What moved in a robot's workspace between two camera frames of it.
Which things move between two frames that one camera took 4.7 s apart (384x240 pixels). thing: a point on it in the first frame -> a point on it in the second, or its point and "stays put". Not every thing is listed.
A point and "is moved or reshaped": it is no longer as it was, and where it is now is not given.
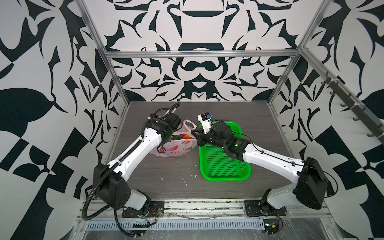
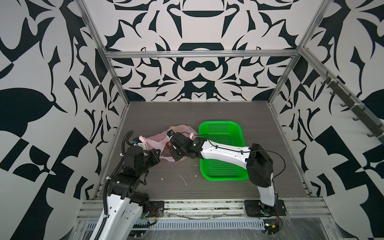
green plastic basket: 215,165 stays put
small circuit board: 271,226 stays put
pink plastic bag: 180,144 is moved or reshaped
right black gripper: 200,136 -> 174,155
